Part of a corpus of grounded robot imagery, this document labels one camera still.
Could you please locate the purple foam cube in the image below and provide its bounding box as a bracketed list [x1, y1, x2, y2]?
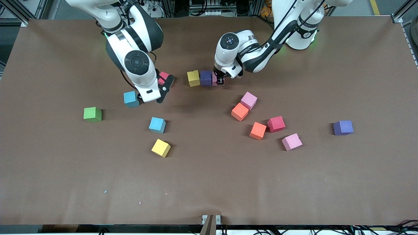
[200, 70, 213, 86]
[333, 120, 354, 136]

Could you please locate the yellow foam cube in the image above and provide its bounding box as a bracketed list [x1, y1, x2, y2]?
[151, 139, 171, 158]
[187, 70, 201, 87]

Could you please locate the cyan foam cube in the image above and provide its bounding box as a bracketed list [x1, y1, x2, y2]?
[123, 91, 140, 108]
[149, 117, 166, 134]

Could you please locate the orange foam cube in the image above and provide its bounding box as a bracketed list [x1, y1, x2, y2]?
[231, 102, 249, 122]
[249, 122, 267, 141]

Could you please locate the white power strip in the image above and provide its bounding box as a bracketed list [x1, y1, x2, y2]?
[202, 9, 227, 17]

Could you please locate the green foam cube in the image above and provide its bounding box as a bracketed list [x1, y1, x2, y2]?
[83, 107, 102, 123]

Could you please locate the net bag of oranges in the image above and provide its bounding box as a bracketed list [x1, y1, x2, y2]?
[261, 0, 273, 17]

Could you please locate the pink foam cube with notch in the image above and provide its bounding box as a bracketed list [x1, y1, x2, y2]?
[281, 133, 303, 151]

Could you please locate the paper table cover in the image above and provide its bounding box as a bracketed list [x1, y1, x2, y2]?
[0, 16, 418, 226]

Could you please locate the grey metal clamp bracket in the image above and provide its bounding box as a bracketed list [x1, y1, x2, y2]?
[201, 214, 221, 235]

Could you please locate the aluminium frame post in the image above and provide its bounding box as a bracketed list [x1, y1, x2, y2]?
[391, 0, 418, 24]
[0, 0, 49, 27]

